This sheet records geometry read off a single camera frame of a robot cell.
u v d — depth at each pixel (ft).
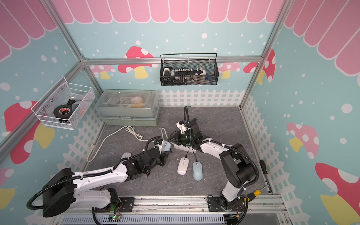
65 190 1.34
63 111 2.32
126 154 3.00
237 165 1.53
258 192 2.50
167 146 2.65
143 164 2.00
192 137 2.30
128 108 3.21
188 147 3.01
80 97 2.61
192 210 2.42
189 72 2.92
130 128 3.46
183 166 2.85
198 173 2.73
